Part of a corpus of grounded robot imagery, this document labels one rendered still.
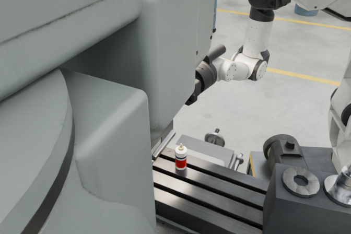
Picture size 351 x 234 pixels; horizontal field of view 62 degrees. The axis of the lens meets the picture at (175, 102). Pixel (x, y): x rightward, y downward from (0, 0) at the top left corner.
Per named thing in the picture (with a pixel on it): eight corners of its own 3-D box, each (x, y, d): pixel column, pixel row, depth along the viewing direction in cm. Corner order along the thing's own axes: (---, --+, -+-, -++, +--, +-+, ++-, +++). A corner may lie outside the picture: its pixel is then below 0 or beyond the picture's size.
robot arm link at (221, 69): (189, 83, 96) (209, 70, 103) (216, 94, 90) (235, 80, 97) (189, 51, 89) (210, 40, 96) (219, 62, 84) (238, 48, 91)
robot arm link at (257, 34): (242, 62, 127) (252, 11, 114) (269, 73, 120) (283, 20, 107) (227, 71, 119) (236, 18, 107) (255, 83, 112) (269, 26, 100)
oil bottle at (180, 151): (177, 160, 106) (178, 138, 100) (188, 164, 105) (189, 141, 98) (173, 167, 103) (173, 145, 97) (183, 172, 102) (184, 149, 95)
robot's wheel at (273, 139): (293, 159, 174) (302, 134, 163) (295, 165, 170) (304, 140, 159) (259, 157, 176) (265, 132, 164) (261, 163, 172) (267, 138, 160)
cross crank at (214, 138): (206, 140, 166) (207, 124, 159) (226, 147, 162) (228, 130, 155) (196, 159, 155) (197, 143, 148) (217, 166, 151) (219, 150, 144)
